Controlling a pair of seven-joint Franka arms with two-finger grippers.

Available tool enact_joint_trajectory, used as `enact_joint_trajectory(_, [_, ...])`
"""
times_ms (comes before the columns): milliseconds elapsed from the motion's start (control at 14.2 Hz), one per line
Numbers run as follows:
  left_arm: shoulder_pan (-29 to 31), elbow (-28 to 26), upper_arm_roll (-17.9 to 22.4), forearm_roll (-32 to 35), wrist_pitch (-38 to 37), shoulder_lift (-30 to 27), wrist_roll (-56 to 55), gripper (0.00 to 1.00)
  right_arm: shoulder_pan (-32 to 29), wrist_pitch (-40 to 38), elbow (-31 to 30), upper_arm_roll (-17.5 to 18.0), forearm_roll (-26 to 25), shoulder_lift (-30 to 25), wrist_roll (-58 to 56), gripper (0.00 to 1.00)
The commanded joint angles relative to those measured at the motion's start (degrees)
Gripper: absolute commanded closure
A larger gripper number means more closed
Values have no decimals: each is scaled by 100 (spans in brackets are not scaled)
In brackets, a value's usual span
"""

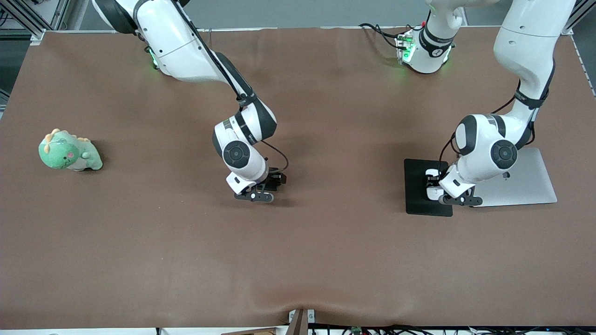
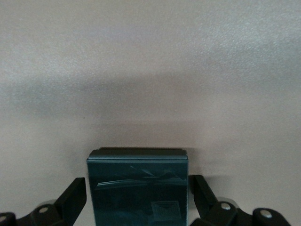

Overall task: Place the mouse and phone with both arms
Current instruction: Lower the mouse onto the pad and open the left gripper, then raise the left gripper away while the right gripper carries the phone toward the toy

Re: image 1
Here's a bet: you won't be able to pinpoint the brown table cover sheet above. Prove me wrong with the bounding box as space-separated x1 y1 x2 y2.
0 26 596 328

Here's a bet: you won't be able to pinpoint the black left arm base cables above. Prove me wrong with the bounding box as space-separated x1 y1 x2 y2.
359 22 410 49

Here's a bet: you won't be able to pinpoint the green dinosaur plush toy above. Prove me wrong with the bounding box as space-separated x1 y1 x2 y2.
38 128 103 172

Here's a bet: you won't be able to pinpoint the aluminium frame post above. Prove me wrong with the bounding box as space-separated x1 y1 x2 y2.
0 0 70 45
561 0 596 35

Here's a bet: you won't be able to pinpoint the silver closed laptop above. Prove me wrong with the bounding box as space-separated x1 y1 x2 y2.
470 148 558 208

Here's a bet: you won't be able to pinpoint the brown post with white bracket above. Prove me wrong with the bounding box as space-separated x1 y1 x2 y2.
288 308 316 335

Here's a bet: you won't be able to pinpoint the black mouse pad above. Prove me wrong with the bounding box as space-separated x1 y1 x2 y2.
404 159 454 217

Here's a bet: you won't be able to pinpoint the white computer mouse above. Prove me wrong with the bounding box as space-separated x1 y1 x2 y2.
425 169 441 201

